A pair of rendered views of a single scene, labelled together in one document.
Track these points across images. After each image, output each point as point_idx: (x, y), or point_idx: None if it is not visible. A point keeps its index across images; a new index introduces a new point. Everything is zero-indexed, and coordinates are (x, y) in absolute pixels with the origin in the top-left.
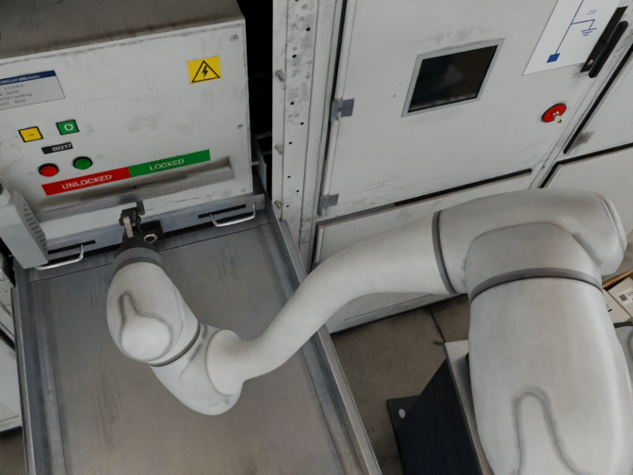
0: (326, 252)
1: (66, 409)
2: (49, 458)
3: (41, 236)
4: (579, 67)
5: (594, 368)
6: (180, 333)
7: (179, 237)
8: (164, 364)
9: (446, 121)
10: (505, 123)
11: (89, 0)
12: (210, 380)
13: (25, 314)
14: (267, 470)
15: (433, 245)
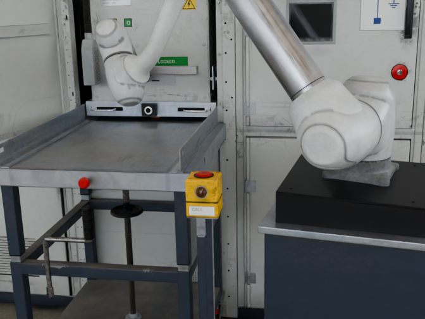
0: (253, 169)
1: (64, 138)
2: (44, 143)
3: (98, 75)
4: (401, 33)
5: None
6: (120, 37)
7: (164, 121)
8: (109, 56)
9: (317, 56)
10: (363, 72)
11: None
12: (123, 61)
13: (74, 118)
14: (138, 157)
15: None
